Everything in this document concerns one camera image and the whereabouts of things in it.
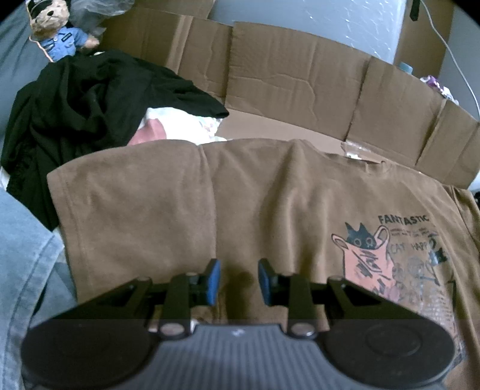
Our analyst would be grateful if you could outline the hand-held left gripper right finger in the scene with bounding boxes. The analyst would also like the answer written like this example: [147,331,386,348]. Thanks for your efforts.
[257,258,404,340]

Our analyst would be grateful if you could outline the light blue jeans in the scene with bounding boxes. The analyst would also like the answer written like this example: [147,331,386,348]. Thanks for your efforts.
[0,187,79,390]

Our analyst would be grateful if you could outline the brown printed t-shirt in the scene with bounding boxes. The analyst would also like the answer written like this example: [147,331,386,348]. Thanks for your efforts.
[47,138,480,390]

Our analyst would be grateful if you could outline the white cable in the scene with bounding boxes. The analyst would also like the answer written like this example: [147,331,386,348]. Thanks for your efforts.
[420,0,480,121]

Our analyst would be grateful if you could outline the purple white packet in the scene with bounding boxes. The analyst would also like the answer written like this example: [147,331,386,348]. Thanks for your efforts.
[419,75,460,106]

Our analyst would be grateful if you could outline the grey appliance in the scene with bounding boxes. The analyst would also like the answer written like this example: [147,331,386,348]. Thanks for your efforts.
[208,0,411,64]

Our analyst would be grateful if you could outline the teddy bear in blue uniform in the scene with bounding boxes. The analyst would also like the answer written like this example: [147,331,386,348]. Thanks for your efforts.
[26,0,100,62]

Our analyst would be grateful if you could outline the white bear print blanket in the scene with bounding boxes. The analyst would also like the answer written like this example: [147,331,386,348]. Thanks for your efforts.
[129,107,227,147]

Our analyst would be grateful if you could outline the flattened cardboard box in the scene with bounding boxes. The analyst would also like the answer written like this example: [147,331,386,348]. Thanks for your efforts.
[99,0,480,188]

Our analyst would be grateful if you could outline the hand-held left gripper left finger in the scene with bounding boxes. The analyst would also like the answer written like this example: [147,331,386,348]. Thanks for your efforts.
[77,258,222,340]

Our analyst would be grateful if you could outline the grey cushion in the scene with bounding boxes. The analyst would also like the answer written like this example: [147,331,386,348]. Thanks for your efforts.
[0,15,51,151]

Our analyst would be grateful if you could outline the clear plastic bag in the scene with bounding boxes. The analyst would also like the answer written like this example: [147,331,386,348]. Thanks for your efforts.
[69,0,136,34]

